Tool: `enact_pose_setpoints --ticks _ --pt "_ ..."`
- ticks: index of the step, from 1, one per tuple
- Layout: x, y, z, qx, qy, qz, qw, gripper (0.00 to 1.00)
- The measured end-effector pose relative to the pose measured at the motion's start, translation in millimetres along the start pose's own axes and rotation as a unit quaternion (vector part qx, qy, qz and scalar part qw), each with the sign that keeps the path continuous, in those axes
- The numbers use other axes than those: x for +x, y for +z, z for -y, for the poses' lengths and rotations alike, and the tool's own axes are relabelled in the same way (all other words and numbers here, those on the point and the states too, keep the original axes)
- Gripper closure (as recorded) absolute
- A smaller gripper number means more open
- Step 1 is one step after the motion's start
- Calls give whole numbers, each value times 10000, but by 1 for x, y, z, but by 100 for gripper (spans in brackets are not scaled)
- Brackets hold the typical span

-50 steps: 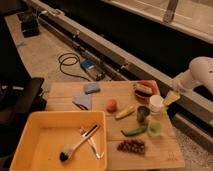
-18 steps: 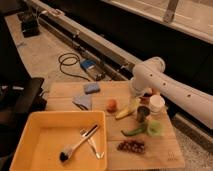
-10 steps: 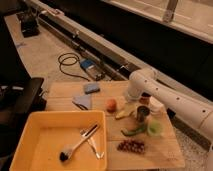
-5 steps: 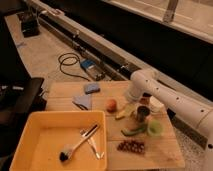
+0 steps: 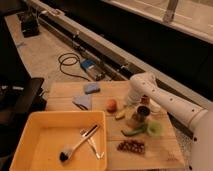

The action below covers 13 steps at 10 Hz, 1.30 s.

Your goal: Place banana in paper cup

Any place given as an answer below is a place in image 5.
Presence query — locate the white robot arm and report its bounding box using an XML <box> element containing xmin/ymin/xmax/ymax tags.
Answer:
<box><xmin>125</xmin><ymin>72</ymin><xmax>213</xmax><ymax>171</ymax></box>

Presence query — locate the blue and grey device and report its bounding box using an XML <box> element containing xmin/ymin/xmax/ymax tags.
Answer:
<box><xmin>80</xmin><ymin>59</ymin><xmax>105</xmax><ymax>81</ymax></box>

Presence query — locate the black box on floor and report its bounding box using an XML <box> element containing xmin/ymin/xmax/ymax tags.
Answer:
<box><xmin>21</xmin><ymin>14</ymin><xmax>40</xmax><ymax>37</ymax></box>

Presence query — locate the red bowl with food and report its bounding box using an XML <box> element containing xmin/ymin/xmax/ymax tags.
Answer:
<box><xmin>141</xmin><ymin>95</ymin><xmax>150</xmax><ymax>104</ymax></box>

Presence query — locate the black coiled cable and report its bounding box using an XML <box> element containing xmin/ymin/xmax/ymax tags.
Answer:
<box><xmin>57</xmin><ymin>52</ymin><xmax>93</xmax><ymax>83</ymax></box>

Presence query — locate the bunch of dark grapes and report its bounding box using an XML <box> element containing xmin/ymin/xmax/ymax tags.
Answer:
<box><xmin>117</xmin><ymin>140</ymin><xmax>145</xmax><ymax>154</ymax></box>

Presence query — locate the black chair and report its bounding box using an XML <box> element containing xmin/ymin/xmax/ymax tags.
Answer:
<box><xmin>0</xmin><ymin>77</ymin><xmax>46</xmax><ymax>158</ymax></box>

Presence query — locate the dish brush with black head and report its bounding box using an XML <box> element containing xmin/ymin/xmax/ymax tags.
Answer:
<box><xmin>59</xmin><ymin>125</ymin><xmax>99</xmax><ymax>162</ymax></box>

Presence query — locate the green chili pepper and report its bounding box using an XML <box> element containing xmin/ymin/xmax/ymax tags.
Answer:
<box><xmin>121</xmin><ymin>125</ymin><xmax>147</xmax><ymax>137</ymax></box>

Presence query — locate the white paper cup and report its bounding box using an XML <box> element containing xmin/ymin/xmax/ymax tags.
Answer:
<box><xmin>149</xmin><ymin>100</ymin><xmax>161</xmax><ymax>115</ymax></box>

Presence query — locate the metal cup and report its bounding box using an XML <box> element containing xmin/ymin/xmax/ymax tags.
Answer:
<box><xmin>137</xmin><ymin>106</ymin><xmax>150</xmax><ymax>122</ymax></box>

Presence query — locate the yellow plastic tray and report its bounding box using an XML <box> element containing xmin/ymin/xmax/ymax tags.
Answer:
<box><xmin>10</xmin><ymin>111</ymin><xmax>107</xmax><ymax>171</ymax></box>

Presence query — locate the green plastic cup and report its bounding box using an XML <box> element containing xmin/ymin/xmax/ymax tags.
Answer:
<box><xmin>147</xmin><ymin>120</ymin><xmax>163</xmax><ymax>137</ymax></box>

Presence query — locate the long metal rail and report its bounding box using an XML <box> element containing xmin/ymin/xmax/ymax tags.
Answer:
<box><xmin>24</xmin><ymin>0</ymin><xmax>213</xmax><ymax>109</ymax></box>

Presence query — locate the wooden cutting board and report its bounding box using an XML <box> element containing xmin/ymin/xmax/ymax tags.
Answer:
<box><xmin>46</xmin><ymin>81</ymin><xmax>185</xmax><ymax>171</ymax></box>

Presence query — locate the yellow banana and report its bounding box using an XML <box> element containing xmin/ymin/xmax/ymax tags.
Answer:
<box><xmin>115</xmin><ymin>108</ymin><xmax>127</xmax><ymax>120</ymax></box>

